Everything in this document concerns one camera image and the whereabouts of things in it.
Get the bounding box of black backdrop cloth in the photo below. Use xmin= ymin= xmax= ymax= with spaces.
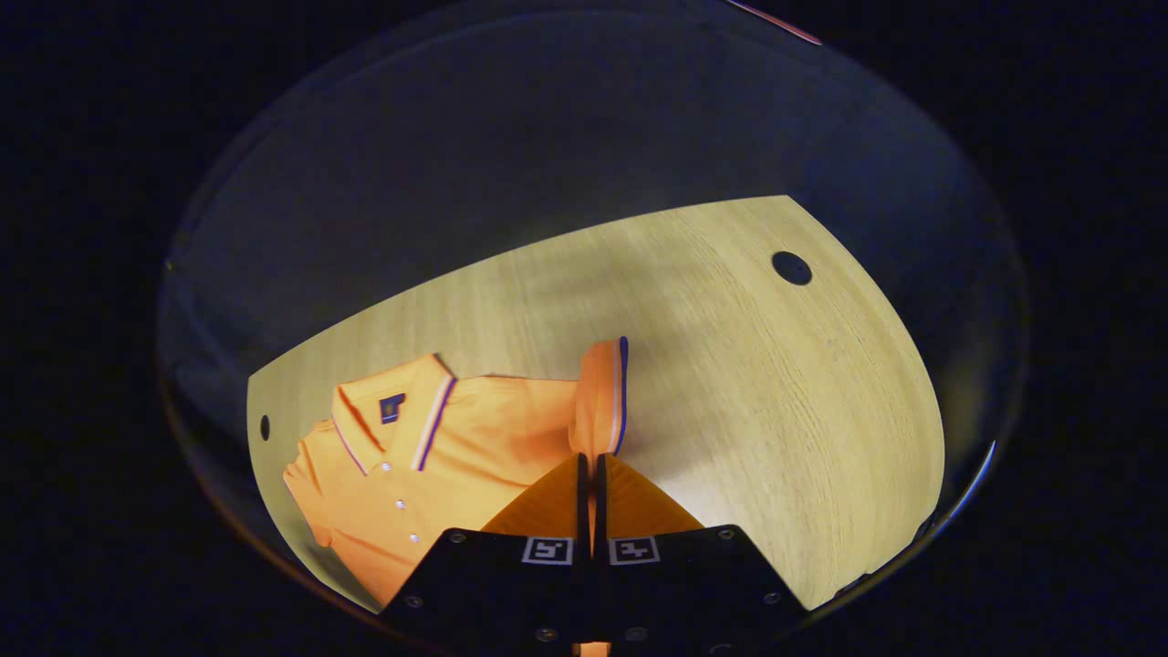
xmin=157 ymin=7 xmax=1030 ymax=585

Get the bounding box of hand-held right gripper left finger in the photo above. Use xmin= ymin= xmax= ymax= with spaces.
xmin=379 ymin=454 xmax=594 ymax=657

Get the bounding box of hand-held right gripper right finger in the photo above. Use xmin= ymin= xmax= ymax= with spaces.
xmin=593 ymin=454 xmax=810 ymax=657

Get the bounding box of orange T-shirt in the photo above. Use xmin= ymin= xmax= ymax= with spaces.
xmin=283 ymin=336 xmax=631 ymax=608

